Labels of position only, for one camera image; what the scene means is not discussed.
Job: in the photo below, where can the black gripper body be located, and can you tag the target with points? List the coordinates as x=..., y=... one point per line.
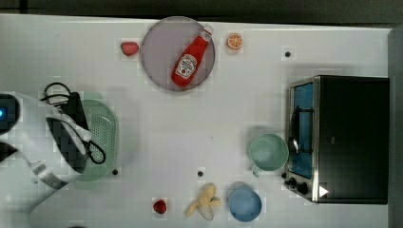
x=74, y=109

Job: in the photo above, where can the green plastic strainer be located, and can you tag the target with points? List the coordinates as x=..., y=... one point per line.
x=104, y=127

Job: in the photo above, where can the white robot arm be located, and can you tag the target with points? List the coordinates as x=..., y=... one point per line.
x=42, y=150

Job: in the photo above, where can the red toy strawberry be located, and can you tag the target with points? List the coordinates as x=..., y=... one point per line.
x=129, y=48

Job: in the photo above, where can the grey round plate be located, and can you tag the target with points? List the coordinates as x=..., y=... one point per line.
x=163, y=45

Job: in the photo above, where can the red ketchup bottle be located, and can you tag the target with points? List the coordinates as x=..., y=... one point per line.
x=189, y=62

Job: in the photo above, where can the small red toy fruit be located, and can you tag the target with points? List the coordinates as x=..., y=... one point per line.
x=160, y=206

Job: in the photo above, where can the peeled toy banana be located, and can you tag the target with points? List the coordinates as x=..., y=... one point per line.
x=204, y=202

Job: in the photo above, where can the orange slice toy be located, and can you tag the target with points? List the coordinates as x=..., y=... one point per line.
x=234, y=41

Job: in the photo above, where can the blue cup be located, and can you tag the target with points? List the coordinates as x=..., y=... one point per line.
x=244, y=204

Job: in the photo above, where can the green mug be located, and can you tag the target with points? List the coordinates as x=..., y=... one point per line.
x=268, y=152

